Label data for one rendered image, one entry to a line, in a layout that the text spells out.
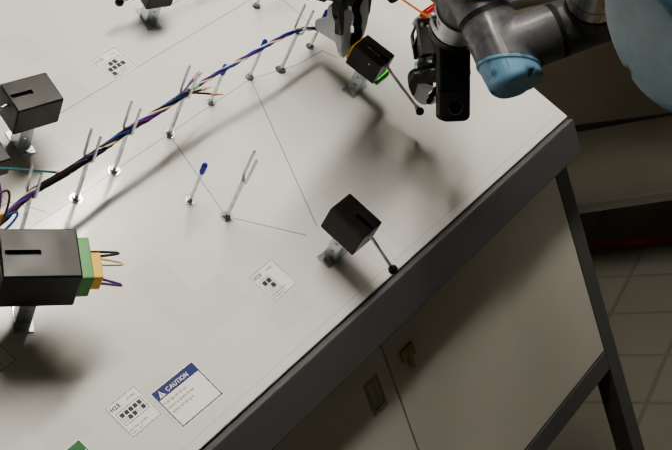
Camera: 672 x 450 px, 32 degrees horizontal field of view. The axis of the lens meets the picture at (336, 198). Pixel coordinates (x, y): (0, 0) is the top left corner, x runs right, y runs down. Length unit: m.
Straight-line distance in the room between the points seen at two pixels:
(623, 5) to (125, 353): 0.86
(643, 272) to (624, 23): 2.55
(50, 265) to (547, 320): 1.02
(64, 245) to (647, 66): 0.77
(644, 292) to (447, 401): 1.48
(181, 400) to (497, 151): 0.74
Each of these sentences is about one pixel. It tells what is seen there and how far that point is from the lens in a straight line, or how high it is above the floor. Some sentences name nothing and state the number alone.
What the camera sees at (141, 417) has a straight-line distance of 1.45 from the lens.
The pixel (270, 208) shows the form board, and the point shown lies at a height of 1.01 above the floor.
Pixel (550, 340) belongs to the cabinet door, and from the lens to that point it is 2.10.
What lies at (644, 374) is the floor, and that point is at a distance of 2.93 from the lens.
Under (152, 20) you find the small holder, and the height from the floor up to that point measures 1.29.
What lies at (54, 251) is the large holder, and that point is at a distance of 1.37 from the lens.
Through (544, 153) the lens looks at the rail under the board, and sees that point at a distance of 2.00.
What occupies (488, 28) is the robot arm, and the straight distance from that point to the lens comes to 1.52.
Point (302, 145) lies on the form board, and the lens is 1.77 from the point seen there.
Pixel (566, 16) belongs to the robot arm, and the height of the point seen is 1.17.
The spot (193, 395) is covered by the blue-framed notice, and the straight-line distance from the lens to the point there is 1.48.
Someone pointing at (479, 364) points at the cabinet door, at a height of 0.61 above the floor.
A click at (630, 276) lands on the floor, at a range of 3.36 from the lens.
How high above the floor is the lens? 1.57
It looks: 20 degrees down
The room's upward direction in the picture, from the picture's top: 20 degrees counter-clockwise
